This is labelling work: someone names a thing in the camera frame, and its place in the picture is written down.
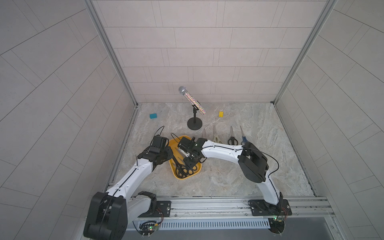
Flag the yellow storage box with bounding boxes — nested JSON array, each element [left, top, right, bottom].
[[167, 135, 202, 181]]

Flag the cream handled scissors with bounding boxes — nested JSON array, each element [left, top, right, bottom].
[[213, 125, 223, 144]]

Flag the large black scissors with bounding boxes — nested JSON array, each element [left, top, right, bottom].
[[173, 157, 198, 179]]

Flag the black handled scissors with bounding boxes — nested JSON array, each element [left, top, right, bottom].
[[228, 126, 239, 146]]

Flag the blue handled scissors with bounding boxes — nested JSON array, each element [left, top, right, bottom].
[[240, 126, 248, 145]]

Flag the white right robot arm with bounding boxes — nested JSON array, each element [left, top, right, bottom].
[[178, 137, 282, 206]]

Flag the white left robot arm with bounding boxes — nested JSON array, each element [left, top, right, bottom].
[[83, 147, 174, 240]]

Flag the black microphone stand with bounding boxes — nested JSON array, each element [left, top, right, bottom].
[[187, 105, 203, 131]]

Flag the glitter microphone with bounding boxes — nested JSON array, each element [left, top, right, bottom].
[[179, 86, 206, 115]]

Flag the left circuit board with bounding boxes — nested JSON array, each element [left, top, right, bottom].
[[133, 221, 160, 237]]

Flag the circuit board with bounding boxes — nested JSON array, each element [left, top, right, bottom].
[[133, 221, 160, 237], [268, 218, 285, 235]]

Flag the white vent grille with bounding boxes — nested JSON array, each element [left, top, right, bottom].
[[160, 219, 271, 231]]

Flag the right circuit board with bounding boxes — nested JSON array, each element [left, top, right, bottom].
[[268, 218, 285, 235]]

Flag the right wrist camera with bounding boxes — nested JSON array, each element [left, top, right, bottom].
[[178, 137, 195, 154]]

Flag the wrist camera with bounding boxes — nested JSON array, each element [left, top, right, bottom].
[[178, 137, 195, 154], [150, 135, 169, 150]]

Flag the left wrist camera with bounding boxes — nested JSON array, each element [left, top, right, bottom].
[[150, 135, 169, 150]]

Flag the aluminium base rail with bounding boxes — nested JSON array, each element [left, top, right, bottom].
[[83, 196, 335, 221]]

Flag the aluminium corner post left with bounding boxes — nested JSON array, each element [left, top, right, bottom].
[[84, 0, 139, 108]]

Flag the aluminium corner post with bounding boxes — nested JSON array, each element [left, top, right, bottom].
[[84, 0, 139, 108], [272, 0, 338, 106]]

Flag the aluminium corner post right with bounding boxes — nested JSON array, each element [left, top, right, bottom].
[[272, 0, 338, 106]]

